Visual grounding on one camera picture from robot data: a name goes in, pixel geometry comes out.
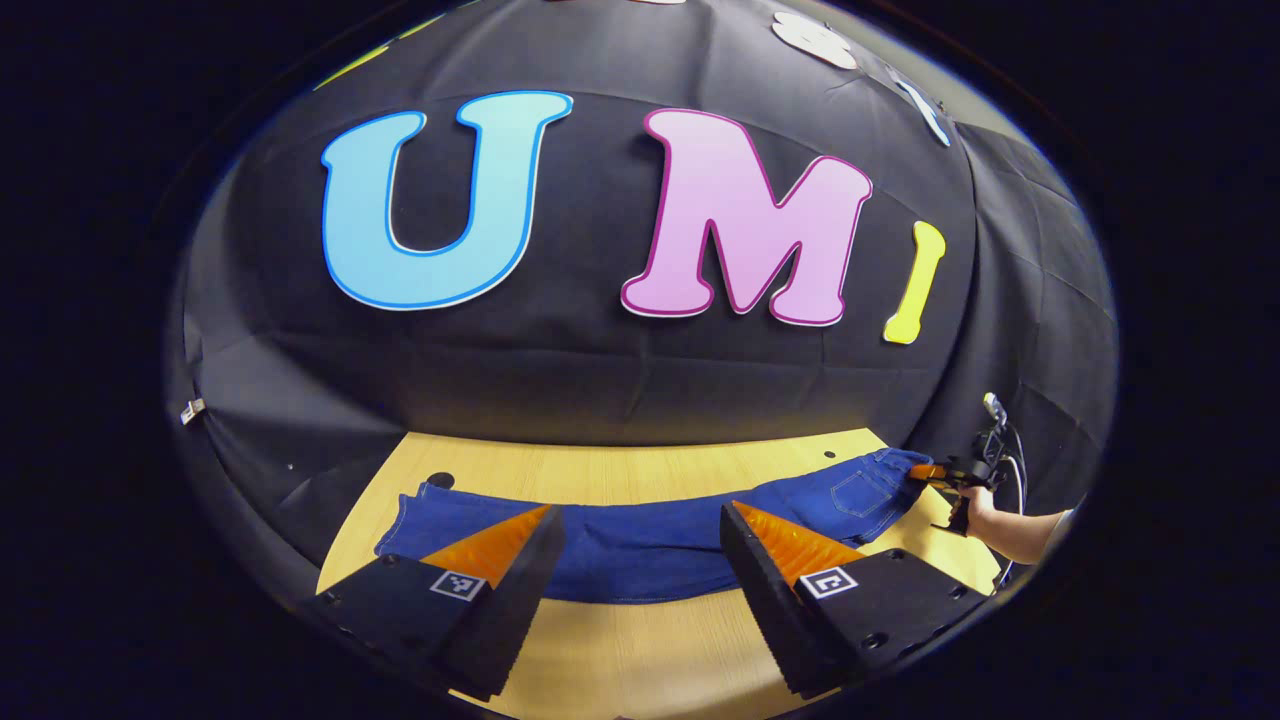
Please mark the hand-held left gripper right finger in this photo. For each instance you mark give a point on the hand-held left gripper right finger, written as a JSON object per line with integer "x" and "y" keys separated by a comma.
{"x": 770, "y": 610}

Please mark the white clip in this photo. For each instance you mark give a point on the white clip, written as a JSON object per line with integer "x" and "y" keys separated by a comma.
{"x": 192, "y": 410}

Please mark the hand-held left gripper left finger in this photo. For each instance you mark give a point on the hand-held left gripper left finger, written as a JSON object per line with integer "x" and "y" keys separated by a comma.
{"x": 510, "y": 610}

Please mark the black backdrop cloth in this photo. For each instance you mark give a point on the black backdrop cloth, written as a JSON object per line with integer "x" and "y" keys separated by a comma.
{"x": 560, "y": 370}

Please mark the blue jeans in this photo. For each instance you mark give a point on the blue jeans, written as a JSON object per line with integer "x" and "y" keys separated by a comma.
{"x": 640, "y": 545}

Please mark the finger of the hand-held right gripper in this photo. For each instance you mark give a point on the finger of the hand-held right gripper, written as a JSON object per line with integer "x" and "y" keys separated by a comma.
{"x": 926, "y": 471}

